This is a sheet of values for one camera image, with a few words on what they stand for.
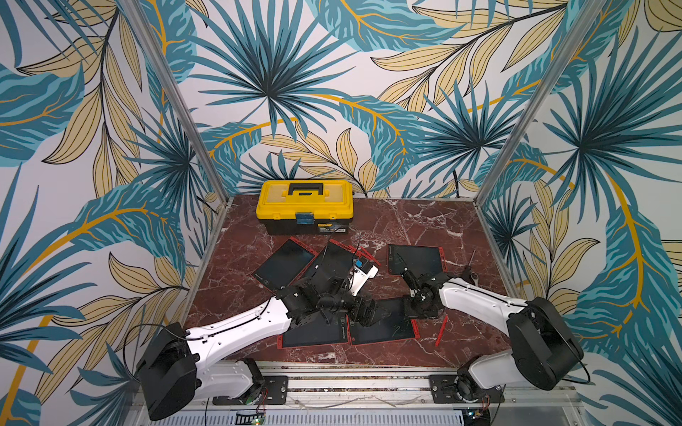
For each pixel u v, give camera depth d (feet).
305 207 3.12
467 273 3.14
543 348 1.42
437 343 2.73
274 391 2.50
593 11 2.25
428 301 2.12
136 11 2.22
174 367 1.27
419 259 3.26
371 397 2.40
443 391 2.40
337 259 3.48
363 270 2.11
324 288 1.83
